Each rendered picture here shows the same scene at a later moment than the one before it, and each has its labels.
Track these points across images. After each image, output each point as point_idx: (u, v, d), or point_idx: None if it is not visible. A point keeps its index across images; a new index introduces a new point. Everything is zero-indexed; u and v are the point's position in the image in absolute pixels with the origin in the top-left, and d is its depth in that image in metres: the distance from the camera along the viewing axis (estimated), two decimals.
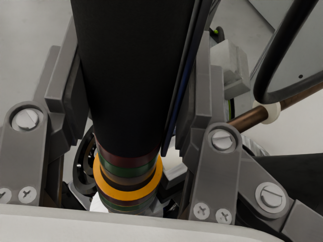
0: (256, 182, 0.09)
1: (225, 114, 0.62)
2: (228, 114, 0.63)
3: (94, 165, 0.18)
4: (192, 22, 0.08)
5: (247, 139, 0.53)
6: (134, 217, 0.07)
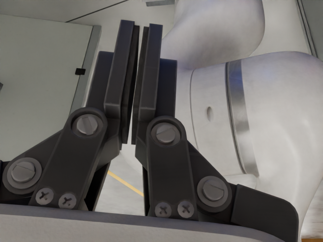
0: (200, 175, 0.09)
1: None
2: None
3: None
4: None
5: None
6: (134, 217, 0.07)
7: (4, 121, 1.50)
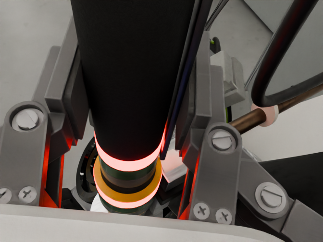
0: (256, 182, 0.09)
1: None
2: None
3: (95, 168, 0.18)
4: (190, 33, 0.09)
5: None
6: (134, 217, 0.07)
7: None
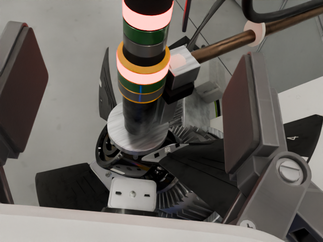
0: None
1: (206, 114, 0.81)
2: (209, 114, 0.82)
3: (118, 51, 0.23)
4: None
5: (220, 132, 0.71)
6: (134, 217, 0.07)
7: None
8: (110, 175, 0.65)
